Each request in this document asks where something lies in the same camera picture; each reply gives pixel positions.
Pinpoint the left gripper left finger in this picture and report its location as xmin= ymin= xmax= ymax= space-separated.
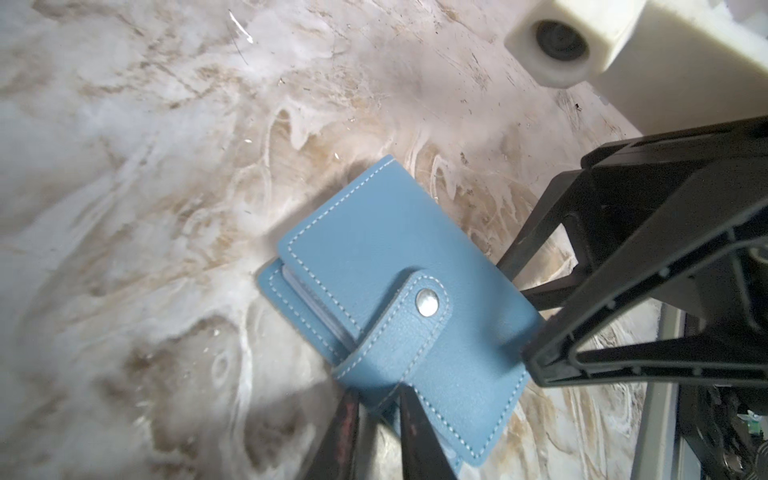
xmin=304 ymin=390 xmax=360 ymax=480

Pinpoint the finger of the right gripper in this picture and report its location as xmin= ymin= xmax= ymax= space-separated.
xmin=520 ymin=203 xmax=768 ymax=389
xmin=497 ymin=117 xmax=767 ymax=310

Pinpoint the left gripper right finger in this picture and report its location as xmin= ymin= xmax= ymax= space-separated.
xmin=399 ymin=386 xmax=457 ymax=480

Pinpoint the blue leather card holder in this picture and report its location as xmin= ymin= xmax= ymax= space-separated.
xmin=258 ymin=157 xmax=543 ymax=469

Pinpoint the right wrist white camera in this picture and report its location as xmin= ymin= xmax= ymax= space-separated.
xmin=504 ymin=1 xmax=767 ymax=134

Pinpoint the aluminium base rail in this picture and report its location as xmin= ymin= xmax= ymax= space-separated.
xmin=629 ymin=302 xmax=703 ymax=480

